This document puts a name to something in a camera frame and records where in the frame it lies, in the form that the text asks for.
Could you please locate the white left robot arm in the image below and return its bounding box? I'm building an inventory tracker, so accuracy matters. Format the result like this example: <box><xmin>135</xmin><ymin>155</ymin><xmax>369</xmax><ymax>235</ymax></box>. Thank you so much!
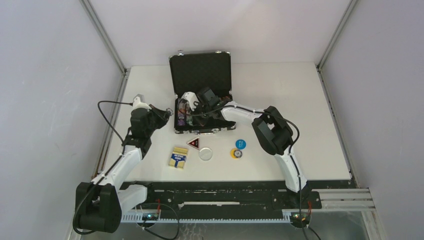
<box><xmin>72</xmin><ymin>104</ymin><xmax>173</xmax><ymax>235</ymax></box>

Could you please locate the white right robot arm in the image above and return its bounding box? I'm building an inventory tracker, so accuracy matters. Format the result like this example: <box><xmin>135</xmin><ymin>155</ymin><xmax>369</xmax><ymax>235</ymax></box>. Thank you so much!
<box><xmin>186</xmin><ymin>87</ymin><xmax>311</xmax><ymax>208</ymax></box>

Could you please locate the left chip row purple end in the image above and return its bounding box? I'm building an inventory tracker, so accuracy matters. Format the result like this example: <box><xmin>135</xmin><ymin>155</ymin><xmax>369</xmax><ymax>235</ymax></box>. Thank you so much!
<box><xmin>177</xmin><ymin>98</ymin><xmax>186</xmax><ymax>126</ymax></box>

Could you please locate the black aluminium poker case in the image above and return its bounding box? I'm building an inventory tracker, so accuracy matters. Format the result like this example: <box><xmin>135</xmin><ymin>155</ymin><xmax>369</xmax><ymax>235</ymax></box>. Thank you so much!
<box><xmin>168</xmin><ymin>51</ymin><xmax>236</xmax><ymax>134</ymax></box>

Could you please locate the triangular all in button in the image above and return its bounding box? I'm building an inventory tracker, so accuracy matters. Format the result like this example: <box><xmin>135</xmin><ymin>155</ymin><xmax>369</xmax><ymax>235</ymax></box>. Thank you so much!
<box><xmin>187</xmin><ymin>137</ymin><xmax>200</xmax><ymax>150</ymax></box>

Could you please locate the yellow blue card deck box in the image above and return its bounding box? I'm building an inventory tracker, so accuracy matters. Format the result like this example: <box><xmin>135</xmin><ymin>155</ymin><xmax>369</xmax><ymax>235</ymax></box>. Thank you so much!
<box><xmin>168</xmin><ymin>147</ymin><xmax>189</xmax><ymax>169</ymax></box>

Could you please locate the white dealer button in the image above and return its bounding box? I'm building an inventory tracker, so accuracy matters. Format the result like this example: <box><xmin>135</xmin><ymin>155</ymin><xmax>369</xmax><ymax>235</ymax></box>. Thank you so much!
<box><xmin>198</xmin><ymin>147</ymin><xmax>213</xmax><ymax>161</ymax></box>

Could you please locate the blue small blind button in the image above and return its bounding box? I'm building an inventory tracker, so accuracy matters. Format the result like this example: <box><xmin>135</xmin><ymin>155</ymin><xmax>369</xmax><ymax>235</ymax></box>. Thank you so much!
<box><xmin>235</xmin><ymin>139</ymin><xmax>247</xmax><ymax>150</ymax></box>

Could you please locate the yellow big blind button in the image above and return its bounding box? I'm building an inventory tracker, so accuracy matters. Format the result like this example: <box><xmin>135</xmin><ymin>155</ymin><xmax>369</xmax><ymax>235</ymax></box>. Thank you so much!
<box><xmin>230</xmin><ymin>148</ymin><xmax>243</xmax><ymax>159</ymax></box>

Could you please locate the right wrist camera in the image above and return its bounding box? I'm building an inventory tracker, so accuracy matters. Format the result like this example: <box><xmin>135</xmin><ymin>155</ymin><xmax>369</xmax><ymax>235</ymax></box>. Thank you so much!
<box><xmin>182</xmin><ymin>91</ymin><xmax>200</xmax><ymax>111</ymax></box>

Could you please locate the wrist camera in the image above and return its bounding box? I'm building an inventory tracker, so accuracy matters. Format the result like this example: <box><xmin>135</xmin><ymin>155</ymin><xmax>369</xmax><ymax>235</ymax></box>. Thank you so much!
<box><xmin>132</xmin><ymin>94</ymin><xmax>151</xmax><ymax>110</ymax></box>
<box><xmin>182</xmin><ymin>91</ymin><xmax>200</xmax><ymax>111</ymax></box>

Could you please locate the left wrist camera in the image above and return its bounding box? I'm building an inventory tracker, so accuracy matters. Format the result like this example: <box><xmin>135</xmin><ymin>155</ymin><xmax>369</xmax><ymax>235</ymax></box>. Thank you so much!
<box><xmin>132</xmin><ymin>94</ymin><xmax>151</xmax><ymax>110</ymax></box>

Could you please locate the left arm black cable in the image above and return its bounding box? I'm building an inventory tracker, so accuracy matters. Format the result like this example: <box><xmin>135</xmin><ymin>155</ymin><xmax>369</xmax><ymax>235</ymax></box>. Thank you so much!
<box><xmin>72</xmin><ymin>100</ymin><xmax>135</xmax><ymax>236</ymax></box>

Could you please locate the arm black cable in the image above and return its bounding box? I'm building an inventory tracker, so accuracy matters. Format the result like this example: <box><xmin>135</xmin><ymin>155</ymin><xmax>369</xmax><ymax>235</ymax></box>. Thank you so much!
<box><xmin>185</xmin><ymin>102</ymin><xmax>304</xmax><ymax>213</ymax></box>
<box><xmin>72</xmin><ymin>100</ymin><xmax>135</xmax><ymax>236</ymax></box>

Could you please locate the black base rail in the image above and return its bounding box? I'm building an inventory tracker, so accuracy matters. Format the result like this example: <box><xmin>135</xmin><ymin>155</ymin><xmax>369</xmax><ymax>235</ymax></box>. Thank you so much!
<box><xmin>120</xmin><ymin>180</ymin><xmax>323</xmax><ymax>220</ymax></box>

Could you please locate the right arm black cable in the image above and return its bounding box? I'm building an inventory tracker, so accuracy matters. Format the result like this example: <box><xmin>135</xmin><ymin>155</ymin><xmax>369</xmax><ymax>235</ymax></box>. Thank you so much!
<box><xmin>185</xmin><ymin>102</ymin><xmax>304</xmax><ymax>213</ymax></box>

